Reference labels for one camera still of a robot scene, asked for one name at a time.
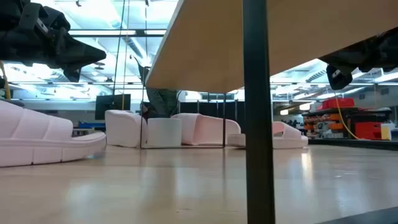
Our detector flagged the black background monitor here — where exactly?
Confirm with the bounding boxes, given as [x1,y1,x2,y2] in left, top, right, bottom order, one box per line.
[95,93,132,121]

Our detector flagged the red plastic bin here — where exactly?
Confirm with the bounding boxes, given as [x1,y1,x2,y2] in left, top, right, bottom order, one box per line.
[316,97,355,111]

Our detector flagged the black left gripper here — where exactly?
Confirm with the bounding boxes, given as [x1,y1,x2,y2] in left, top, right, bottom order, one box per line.
[0,0,108,83]

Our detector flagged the wooden shelf black metal legs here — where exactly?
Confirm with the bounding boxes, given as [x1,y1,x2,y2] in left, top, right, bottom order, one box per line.
[139,0,398,224]

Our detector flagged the black storage rack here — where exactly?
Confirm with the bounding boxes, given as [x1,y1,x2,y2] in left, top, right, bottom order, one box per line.
[303,107,393,141]

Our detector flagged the yellow hanging rope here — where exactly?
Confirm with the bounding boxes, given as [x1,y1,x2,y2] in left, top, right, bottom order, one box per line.
[121,0,130,110]

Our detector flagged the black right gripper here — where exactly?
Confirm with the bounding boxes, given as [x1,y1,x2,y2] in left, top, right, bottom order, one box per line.
[318,27,398,91]

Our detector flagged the blue bench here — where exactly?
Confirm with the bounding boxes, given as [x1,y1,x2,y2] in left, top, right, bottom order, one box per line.
[77,121,106,130]

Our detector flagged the black hanging cable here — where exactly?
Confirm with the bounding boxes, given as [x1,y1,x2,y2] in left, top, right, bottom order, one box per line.
[111,0,126,96]

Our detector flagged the pink rubber slide sandal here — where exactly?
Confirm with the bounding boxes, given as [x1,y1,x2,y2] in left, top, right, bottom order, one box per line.
[228,121,309,149]
[0,100,107,168]
[104,109,147,148]
[170,113,242,146]

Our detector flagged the yellow white container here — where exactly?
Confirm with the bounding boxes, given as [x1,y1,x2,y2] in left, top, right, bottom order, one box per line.
[381,123,396,141]

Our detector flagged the green plant white pot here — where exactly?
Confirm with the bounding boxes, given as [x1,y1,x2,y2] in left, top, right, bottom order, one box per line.
[129,54,183,148]

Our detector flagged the black aluminium rig frame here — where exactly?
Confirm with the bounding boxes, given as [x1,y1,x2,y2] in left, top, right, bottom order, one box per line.
[307,138,398,152]

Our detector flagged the thin yellow hanging cable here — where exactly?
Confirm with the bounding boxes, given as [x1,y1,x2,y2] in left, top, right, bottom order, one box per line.
[334,91,361,141]

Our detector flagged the red plastic crate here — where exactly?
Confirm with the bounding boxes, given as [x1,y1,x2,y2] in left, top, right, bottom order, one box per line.
[354,121,383,141]

